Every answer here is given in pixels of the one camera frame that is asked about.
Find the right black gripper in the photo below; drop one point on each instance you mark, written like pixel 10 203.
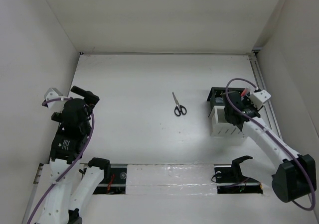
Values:
pixel 247 100

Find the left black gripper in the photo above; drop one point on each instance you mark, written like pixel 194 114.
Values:
pixel 92 99

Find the orange pen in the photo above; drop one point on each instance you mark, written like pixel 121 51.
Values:
pixel 246 92

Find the black handled scissors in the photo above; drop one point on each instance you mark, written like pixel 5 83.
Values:
pixel 179 109

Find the paper clip jar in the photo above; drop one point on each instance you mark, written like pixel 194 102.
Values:
pixel 219 100

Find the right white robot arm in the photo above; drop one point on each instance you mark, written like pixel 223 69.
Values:
pixel 293 175

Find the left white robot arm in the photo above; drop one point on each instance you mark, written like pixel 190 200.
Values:
pixel 61 204

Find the white organizer box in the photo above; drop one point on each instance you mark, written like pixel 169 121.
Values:
pixel 220 126

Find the black organizer box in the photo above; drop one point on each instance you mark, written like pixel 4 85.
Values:
pixel 219 91

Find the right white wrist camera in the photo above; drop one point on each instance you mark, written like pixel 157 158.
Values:
pixel 259 98

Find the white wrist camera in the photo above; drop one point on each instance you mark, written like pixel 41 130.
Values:
pixel 50 96
pixel 259 98

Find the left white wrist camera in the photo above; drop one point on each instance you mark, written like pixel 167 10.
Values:
pixel 50 96

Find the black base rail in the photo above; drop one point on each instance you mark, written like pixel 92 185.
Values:
pixel 174 180

